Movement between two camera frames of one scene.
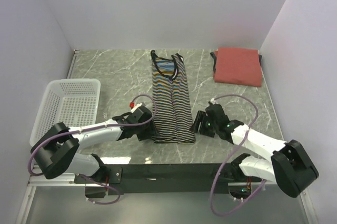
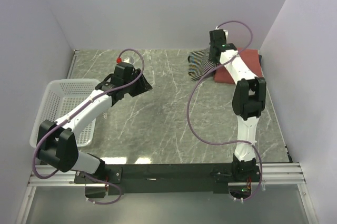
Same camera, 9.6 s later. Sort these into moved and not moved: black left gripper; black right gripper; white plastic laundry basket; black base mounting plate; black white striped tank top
Moved: black right gripper; black left gripper; black white striped tank top
Not moved: black base mounting plate; white plastic laundry basket
